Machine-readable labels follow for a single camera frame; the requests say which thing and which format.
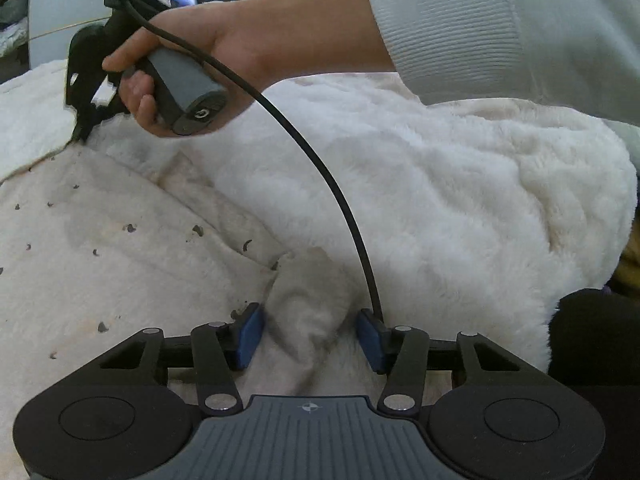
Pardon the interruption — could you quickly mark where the white fluffy fleece garment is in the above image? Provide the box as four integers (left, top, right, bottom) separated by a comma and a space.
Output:
1, 61, 637, 479

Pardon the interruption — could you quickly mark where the right forearm white sleeve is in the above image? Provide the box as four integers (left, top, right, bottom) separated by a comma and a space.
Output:
234, 0, 640, 126

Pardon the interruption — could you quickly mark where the person's right hand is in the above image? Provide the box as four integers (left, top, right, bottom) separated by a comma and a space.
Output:
101, 0, 291, 136

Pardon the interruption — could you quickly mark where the black cable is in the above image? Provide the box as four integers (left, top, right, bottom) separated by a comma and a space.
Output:
121, 0, 385, 325

